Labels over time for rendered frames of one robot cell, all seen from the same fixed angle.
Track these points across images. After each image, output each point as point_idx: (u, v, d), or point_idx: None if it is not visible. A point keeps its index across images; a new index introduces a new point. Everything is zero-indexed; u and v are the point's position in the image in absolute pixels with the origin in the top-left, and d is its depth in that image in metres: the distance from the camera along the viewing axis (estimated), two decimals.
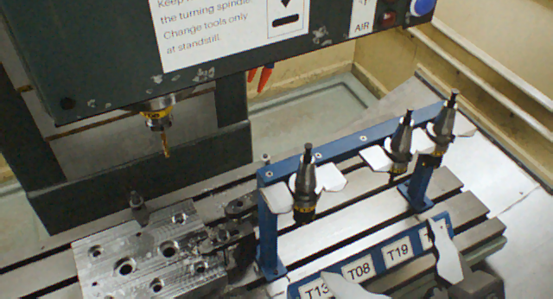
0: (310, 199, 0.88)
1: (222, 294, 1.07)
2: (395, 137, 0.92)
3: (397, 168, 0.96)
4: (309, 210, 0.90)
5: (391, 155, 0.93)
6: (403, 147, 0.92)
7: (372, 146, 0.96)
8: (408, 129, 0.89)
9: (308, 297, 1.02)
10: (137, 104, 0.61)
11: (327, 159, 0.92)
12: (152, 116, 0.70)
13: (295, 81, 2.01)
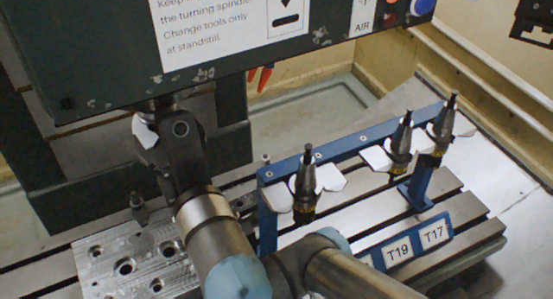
0: (310, 200, 0.88)
1: None
2: (395, 138, 0.92)
3: (397, 169, 0.96)
4: (309, 211, 0.90)
5: (391, 155, 0.93)
6: (403, 148, 0.92)
7: (372, 146, 0.96)
8: (408, 130, 0.90)
9: (308, 297, 1.02)
10: (137, 104, 0.61)
11: (327, 159, 0.92)
12: (157, 135, 0.73)
13: (295, 81, 2.01)
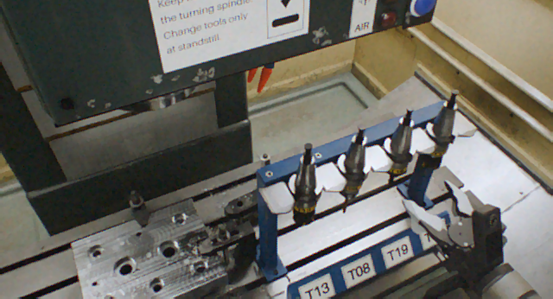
0: (310, 200, 0.88)
1: (222, 294, 1.07)
2: (395, 138, 0.92)
3: (397, 169, 0.96)
4: (309, 211, 0.90)
5: (391, 155, 0.93)
6: (403, 148, 0.92)
7: (372, 146, 0.96)
8: (408, 130, 0.90)
9: (308, 297, 1.02)
10: (137, 104, 0.61)
11: (327, 159, 0.92)
12: (352, 189, 0.93)
13: (295, 81, 2.01)
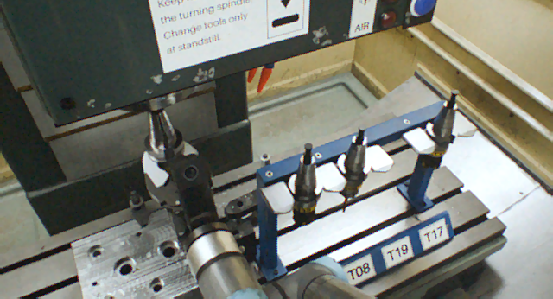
0: (310, 200, 0.88)
1: None
2: (149, 130, 0.75)
3: (165, 168, 0.79)
4: (309, 211, 0.90)
5: (149, 151, 0.76)
6: (159, 142, 0.75)
7: (372, 146, 0.96)
8: (155, 118, 0.72)
9: None
10: (137, 104, 0.61)
11: (327, 159, 0.92)
12: (352, 189, 0.93)
13: (295, 81, 2.01)
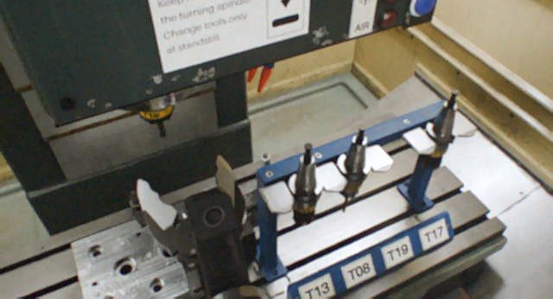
0: (310, 200, 0.88)
1: None
2: None
3: (149, 112, 0.70)
4: (309, 211, 0.90)
5: None
6: None
7: (372, 146, 0.96)
8: None
9: (308, 297, 1.02)
10: (137, 104, 0.61)
11: (327, 159, 0.92)
12: (352, 189, 0.93)
13: (295, 81, 2.01)
